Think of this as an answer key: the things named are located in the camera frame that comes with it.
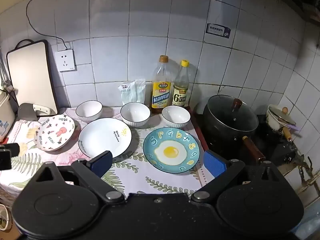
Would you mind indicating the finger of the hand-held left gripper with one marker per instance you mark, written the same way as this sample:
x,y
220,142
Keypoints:
x,y
8,150

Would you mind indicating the white plate with sun print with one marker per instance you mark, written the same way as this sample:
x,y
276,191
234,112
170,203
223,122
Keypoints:
x,y
100,137

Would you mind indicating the white plastic packet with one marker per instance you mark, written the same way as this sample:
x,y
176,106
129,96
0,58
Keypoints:
x,y
126,93

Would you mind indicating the dark range hood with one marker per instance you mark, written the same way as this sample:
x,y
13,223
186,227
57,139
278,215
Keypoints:
x,y
307,0

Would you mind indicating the floral tablecloth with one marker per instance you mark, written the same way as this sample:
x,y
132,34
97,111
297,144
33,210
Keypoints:
x,y
135,177

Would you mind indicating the white ribbed bowl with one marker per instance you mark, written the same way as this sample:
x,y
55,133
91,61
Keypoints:
x,y
88,111
135,115
175,117

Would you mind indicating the black pot with glass lid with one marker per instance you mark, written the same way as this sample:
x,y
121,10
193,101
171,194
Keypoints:
x,y
225,122

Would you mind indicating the white rice cooker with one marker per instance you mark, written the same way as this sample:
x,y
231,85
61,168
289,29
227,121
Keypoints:
x,y
5,116

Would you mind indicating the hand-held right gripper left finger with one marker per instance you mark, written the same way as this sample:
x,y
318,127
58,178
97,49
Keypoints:
x,y
100,164

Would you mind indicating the blue wall sticker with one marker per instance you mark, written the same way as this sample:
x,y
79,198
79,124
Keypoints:
x,y
218,30

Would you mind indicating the white rabbit pattern plate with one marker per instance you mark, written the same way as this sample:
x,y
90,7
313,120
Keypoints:
x,y
55,133

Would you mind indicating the clear plastic packet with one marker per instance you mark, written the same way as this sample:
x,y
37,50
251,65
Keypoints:
x,y
140,90

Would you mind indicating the white cutting board black rim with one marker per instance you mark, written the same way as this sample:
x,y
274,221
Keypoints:
x,y
32,75

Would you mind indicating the cooking wine bottle orange cap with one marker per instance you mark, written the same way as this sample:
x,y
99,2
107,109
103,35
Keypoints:
x,y
161,92

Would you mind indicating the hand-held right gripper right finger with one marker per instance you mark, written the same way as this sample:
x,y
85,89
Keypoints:
x,y
214,162

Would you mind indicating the cream enamel pot with lid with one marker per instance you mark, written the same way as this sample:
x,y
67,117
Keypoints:
x,y
276,116

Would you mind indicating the metal gas valve pipe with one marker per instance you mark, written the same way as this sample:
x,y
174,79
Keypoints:
x,y
303,170

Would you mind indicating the white wall socket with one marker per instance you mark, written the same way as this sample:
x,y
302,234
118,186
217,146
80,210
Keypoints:
x,y
64,60

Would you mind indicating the vinegar bottle yellow cap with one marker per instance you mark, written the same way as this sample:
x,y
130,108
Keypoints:
x,y
180,90

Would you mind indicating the blue fried egg plate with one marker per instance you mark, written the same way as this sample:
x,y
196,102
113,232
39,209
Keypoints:
x,y
155,140

